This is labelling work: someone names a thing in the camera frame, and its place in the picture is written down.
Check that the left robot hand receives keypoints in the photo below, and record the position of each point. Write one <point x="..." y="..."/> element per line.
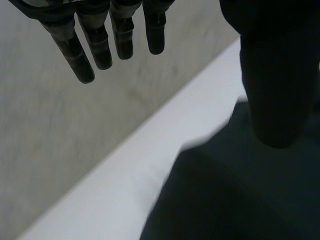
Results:
<point x="275" y="87"/>

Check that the dark blue shorts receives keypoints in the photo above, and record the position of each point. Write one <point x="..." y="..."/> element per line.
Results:
<point x="225" y="190"/>

